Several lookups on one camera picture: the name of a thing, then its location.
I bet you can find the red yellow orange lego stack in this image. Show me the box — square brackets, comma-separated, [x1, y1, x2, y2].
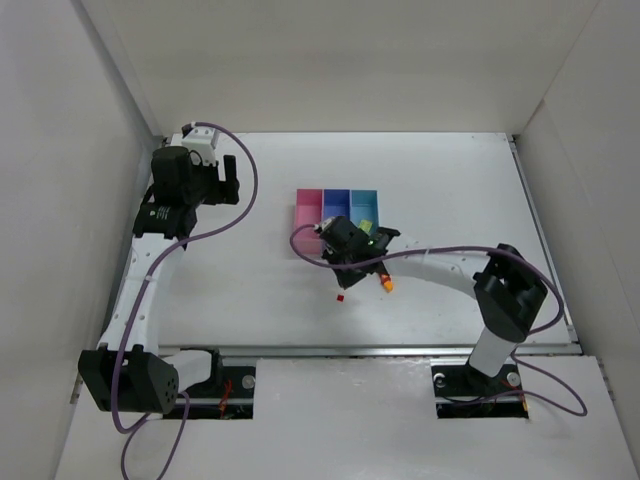
[379, 274, 394, 293]

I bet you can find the yellow-green lego block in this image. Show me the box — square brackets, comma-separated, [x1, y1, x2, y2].
[359, 219, 373, 233]

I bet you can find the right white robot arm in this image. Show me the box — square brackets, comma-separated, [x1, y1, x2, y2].
[315, 216, 548, 378]

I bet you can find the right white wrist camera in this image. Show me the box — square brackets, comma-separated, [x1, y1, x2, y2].
[313, 219, 332, 237]

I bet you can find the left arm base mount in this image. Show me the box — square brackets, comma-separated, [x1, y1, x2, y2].
[187, 350, 257, 420]

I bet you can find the metal front rail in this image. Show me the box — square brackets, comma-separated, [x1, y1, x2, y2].
[149, 342, 581, 364]

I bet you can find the dark blue container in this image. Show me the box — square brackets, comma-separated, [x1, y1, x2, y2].
[322, 189, 351, 220]

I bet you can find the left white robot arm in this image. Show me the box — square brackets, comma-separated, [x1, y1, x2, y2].
[78, 146, 239, 414]

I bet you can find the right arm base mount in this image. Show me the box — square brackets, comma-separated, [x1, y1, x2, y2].
[431, 363, 529, 419]

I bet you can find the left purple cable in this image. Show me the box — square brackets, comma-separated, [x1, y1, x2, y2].
[110, 121, 260, 480]

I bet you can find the pink container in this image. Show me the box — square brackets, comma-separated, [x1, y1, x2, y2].
[294, 188, 323, 258]

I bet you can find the light blue container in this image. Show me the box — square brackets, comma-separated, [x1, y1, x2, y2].
[350, 190, 379, 234]

